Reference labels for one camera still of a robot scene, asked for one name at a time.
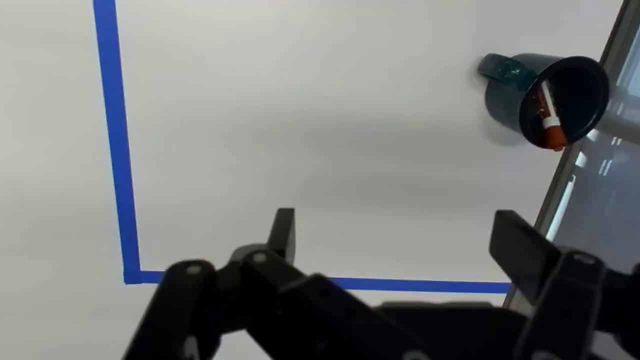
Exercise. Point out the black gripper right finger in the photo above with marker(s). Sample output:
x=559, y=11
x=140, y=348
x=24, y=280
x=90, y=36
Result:
x=566, y=300

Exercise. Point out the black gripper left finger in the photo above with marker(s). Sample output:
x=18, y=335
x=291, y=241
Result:
x=266, y=293

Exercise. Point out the red-brown Expo marker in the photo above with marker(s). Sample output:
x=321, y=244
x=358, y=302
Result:
x=551, y=123

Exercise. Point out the dark teal plastic cup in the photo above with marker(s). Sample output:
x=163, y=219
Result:
x=510, y=92

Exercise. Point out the blue tape line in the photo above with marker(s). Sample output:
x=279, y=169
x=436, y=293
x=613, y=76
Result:
x=112, y=133

